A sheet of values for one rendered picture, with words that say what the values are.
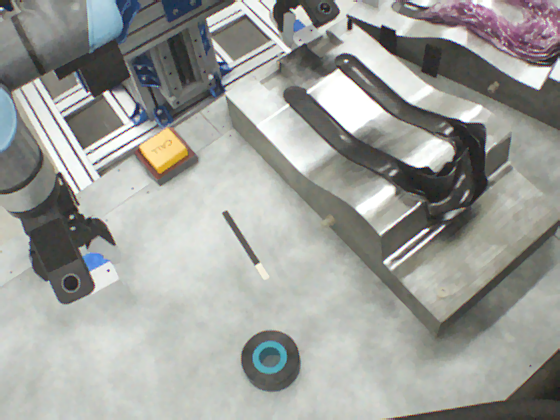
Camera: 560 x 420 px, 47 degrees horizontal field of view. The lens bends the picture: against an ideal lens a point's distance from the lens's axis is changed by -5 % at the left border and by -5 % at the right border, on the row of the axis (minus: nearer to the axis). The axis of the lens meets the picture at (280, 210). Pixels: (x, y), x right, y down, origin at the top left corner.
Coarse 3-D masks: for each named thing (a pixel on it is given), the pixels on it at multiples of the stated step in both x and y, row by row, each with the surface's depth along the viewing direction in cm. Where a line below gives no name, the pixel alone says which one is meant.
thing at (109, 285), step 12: (96, 264) 100; (108, 264) 98; (96, 276) 98; (108, 276) 97; (120, 276) 100; (96, 288) 97; (108, 288) 97; (120, 288) 99; (96, 300) 98; (108, 300) 100
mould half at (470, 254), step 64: (320, 64) 109; (384, 64) 108; (256, 128) 105; (384, 128) 101; (320, 192) 98; (384, 192) 90; (512, 192) 97; (384, 256) 92; (448, 256) 93; (512, 256) 92; (448, 320) 90
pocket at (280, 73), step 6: (276, 66) 112; (282, 66) 111; (270, 72) 111; (276, 72) 112; (282, 72) 112; (288, 72) 110; (258, 78) 111; (264, 78) 111; (270, 78) 112; (276, 78) 112; (282, 78) 112; (264, 84) 112; (270, 84) 112; (276, 84) 112
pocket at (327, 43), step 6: (324, 36) 114; (330, 36) 114; (318, 42) 114; (324, 42) 115; (330, 42) 115; (336, 42) 114; (342, 42) 112; (312, 48) 114; (318, 48) 115; (324, 48) 115; (330, 48) 115; (318, 54) 114; (324, 54) 114
